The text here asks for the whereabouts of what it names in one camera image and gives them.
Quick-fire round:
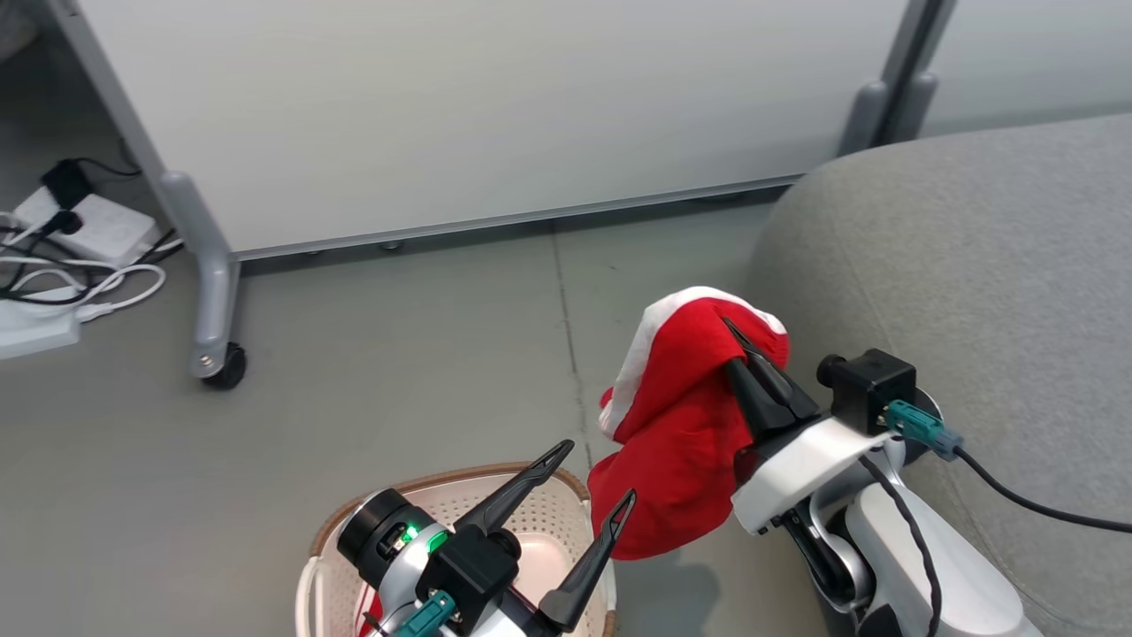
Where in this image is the grey fabric sofa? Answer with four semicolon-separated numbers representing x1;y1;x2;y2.
743;113;1132;637

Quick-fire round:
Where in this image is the black power adapter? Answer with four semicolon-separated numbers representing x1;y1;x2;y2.
40;159;94;211

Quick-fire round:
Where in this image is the white power strip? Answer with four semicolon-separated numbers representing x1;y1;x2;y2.
13;188;160;266

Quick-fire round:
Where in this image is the black cable with teal connector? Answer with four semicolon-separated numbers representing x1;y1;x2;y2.
884;400;1132;534

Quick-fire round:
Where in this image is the cream perforated laundry basket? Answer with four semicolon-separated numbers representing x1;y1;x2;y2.
296;462;618;637

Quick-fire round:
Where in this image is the flat white box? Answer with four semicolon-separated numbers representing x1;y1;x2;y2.
0;299;82;360

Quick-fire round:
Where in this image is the red garment with white trim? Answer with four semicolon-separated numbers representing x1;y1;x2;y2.
586;286;791;561

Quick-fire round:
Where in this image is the large white partition panel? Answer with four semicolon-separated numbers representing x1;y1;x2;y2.
44;0;938;262

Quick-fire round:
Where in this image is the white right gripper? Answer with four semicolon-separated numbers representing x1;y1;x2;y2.
723;318;896;537

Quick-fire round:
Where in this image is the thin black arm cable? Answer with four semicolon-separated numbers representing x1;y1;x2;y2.
860;454;943;637

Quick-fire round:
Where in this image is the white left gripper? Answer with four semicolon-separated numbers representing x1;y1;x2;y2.
455;439;638;637

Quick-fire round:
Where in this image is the white cable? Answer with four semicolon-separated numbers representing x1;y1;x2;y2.
0;257;169;322

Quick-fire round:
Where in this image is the black caster wheel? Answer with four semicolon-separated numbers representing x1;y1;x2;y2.
202;342;249;391

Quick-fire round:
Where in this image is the narrow white partition panel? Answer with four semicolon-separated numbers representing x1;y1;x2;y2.
920;0;1132;138

